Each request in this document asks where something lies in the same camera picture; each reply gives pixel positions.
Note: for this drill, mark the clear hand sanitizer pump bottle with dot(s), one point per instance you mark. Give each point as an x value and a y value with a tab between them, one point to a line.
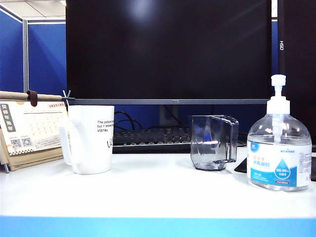
279	168

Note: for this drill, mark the grey partition frame post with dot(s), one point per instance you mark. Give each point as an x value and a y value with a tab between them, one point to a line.
25	56

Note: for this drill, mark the white ceramic mug with text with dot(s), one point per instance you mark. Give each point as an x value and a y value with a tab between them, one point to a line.
91	148

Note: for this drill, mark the black computer keyboard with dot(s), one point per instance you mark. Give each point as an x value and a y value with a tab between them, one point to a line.
148	138

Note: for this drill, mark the black mouse pad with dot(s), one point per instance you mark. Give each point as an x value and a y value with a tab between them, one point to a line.
240	168

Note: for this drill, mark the grey monitor stand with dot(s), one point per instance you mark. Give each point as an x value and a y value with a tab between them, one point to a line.
168	116

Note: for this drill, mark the black HSD monitor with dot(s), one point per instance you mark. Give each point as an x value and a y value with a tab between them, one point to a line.
301	49

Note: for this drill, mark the beige desk calendar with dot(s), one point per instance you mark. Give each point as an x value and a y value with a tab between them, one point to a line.
37	128

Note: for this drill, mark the large black computer monitor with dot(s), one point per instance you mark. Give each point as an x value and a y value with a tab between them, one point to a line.
168	49

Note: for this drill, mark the blue plastic crate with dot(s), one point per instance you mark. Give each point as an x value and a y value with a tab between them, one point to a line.
158	227

